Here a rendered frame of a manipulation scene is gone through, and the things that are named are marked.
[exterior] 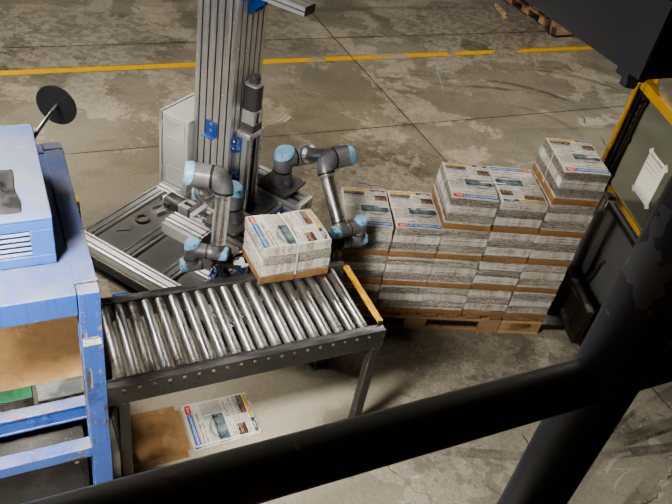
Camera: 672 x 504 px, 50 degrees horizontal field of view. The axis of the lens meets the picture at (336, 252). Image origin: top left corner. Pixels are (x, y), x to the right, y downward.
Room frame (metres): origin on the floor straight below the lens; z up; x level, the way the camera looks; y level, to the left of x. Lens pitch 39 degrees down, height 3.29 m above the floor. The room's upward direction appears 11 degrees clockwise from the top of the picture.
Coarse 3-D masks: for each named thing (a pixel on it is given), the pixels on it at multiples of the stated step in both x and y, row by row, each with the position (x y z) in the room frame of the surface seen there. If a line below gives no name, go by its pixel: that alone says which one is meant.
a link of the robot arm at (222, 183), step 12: (216, 168) 2.87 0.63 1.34; (216, 180) 2.83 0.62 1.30; (228, 180) 2.86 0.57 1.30; (216, 192) 2.82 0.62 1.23; (228, 192) 2.83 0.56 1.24; (216, 204) 2.82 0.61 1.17; (228, 204) 2.83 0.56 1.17; (216, 216) 2.79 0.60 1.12; (228, 216) 2.83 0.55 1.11; (216, 228) 2.77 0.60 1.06; (216, 240) 2.76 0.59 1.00; (216, 252) 2.74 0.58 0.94; (228, 252) 2.78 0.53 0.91
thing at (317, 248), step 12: (288, 216) 3.04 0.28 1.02; (300, 216) 3.05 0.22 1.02; (312, 216) 3.07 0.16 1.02; (300, 228) 2.95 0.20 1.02; (312, 228) 2.96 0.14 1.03; (324, 228) 2.99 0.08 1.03; (312, 240) 2.86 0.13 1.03; (324, 240) 2.88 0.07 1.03; (312, 252) 2.85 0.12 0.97; (324, 252) 2.88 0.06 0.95; (312, 264) 2.86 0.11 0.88; (324, 264) 2.89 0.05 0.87
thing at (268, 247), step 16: (256, 224) 2.91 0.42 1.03; (272, 224) 2.94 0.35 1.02; (256, 240) 2.80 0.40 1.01; (272, 240) 2.80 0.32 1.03; (288, 240) 2.83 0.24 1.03; (256, 256) 2.80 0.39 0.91; (272, 256) 2.74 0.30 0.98; (288, 256) 2.78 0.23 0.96; (272, 272) 2.74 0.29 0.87; (288, 272) 2.79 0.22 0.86
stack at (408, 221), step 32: (352, 192) 3.65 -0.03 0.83; (384, 192) 3.72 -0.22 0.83; (416, 192) 3.79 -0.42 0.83; (384, 224) 3.40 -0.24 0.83; (416, 224) 3.46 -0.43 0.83; (352, 256) 3.35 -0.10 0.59; (384, 256) 3.40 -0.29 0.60; (512, 256) 3.57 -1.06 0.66; (352, 288) 3.37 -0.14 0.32; (384, 288) 3.40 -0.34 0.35; (416, 288) 3.45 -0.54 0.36; (448, 288) 3.50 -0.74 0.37; (416, 320) 3.46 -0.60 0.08; (480, 320) 3.55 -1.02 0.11
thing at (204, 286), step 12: (336, 264) 2.99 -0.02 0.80; (240, 276) 2.75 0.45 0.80; (252, 276) 2.77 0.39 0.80; (168, 288) 2.56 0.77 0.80; (180, 288) 2.58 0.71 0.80; (192, 288) 2.60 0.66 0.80; (204, 288) 2.61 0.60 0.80; (216, 288) 2.64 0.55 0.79; (108, 300) 2.40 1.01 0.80; (120, 300) 2.42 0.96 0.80; (132, 300) 2.44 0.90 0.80; (180, 300) 2.55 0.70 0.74; (156, 312) 2.49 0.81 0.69
